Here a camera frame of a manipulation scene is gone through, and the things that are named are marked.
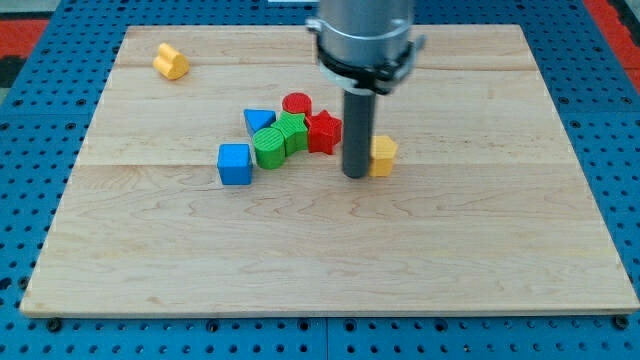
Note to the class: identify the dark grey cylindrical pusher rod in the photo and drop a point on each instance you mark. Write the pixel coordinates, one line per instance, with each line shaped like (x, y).
(358, 123)

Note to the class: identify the yellow hexagon block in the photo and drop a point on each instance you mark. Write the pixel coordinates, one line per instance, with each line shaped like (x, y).
(382, 157)

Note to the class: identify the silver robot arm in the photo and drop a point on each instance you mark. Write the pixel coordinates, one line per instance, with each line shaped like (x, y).
(365, 47)

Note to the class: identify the red star block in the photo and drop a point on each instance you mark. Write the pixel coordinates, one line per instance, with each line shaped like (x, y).
(324, 132)

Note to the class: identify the red cylinder block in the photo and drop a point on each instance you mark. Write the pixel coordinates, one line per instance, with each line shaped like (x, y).
(297, 103)

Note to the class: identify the green star block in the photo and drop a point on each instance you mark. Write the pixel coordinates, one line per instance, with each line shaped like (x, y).
(295, 132)

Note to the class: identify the green cylinder block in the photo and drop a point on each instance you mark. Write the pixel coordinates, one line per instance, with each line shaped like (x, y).
(269, 147)

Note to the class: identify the blue triangle block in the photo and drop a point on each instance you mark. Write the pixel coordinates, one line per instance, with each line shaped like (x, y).
(257, 119)

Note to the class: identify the blue cube block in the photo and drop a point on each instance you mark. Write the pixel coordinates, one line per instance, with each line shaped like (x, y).
(234, 164)

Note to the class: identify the light wooden board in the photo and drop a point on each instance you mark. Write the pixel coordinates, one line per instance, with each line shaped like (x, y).
(486, 212)

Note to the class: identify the yellow heart block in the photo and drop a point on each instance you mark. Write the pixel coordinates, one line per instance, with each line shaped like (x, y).
(170, 63)

